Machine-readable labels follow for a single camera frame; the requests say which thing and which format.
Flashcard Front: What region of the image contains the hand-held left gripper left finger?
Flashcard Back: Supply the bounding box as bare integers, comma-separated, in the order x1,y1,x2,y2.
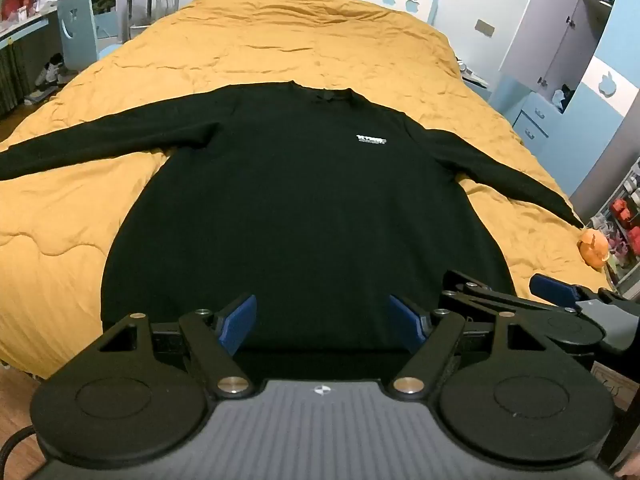
97,294,258,397

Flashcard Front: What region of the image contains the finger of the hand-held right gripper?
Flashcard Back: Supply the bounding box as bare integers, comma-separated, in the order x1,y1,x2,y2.
529,274,640,309
440,270,557,322

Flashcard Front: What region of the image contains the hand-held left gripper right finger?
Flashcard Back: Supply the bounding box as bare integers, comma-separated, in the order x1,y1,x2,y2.
389,294,548,397

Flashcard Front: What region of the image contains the black long-sleeve sweater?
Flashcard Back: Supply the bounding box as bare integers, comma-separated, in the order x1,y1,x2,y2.
0,81,585,361

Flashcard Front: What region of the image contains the orange plush toy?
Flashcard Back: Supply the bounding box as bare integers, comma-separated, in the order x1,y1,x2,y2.
577,228,611,267

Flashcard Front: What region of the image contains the storage rack with toys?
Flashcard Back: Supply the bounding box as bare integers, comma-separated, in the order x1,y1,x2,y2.
589,156,640,292

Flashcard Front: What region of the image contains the light blue drawer unit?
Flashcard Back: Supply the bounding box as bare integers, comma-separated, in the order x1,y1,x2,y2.
510,91,557,142

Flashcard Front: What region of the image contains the light blue nightstand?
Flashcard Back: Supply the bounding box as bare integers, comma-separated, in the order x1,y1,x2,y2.
457,66,494,104

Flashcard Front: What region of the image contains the white and blue wardrobe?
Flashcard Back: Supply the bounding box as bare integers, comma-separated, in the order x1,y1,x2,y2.
499,0,640,211

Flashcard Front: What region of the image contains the mustard yellow quilt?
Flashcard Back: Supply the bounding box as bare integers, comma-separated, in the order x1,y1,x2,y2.
0,0,615,382

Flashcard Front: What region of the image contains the striped desk curtain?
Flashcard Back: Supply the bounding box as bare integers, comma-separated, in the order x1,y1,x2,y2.
0,42,32,117

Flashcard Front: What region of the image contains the light blue chair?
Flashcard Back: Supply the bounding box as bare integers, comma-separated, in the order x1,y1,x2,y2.
56,0,123,73

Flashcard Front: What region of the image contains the white and blue desk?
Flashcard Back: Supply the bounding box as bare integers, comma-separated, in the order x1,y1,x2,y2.
0,0,151,117

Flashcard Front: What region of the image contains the black cable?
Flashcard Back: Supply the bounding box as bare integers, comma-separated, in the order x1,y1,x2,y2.
0,422,39,469

